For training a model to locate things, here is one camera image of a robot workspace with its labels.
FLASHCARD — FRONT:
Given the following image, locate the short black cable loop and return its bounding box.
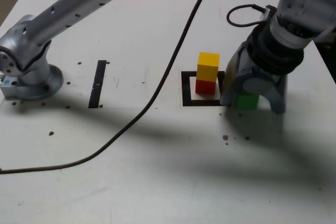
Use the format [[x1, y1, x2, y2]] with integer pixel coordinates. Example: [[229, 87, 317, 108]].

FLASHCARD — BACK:
[[226, 3, 274, 28]]

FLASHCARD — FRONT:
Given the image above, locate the black tape strip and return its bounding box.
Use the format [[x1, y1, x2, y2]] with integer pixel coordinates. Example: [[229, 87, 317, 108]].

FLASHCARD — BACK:
[[88, 60, 108, 109]]

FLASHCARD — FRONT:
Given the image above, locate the long black cable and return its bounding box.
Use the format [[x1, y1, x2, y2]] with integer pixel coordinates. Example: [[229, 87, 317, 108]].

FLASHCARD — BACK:
[[0, 0, 221, 175]]

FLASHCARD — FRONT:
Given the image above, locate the green cube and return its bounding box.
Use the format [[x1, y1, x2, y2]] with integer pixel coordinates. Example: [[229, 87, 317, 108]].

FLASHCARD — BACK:
[[236, 91, 260, 110]]

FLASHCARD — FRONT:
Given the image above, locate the black tape square outline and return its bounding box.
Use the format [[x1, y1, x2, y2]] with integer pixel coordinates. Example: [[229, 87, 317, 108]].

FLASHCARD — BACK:
[[181, 71, 232, 107]]

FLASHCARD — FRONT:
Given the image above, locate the red cube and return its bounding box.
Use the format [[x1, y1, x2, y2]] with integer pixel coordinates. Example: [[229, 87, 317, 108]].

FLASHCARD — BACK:
[[195, 79, 217, 95]]

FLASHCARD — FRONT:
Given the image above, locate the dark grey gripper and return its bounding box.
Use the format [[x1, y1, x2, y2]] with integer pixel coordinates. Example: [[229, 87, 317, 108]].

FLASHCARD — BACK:
[[219, 40, 289, 115]]

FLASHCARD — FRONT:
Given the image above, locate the yellow cube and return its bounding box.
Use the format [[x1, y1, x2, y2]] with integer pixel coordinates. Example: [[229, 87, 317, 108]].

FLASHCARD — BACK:
[[196, 52, 220, 82]]

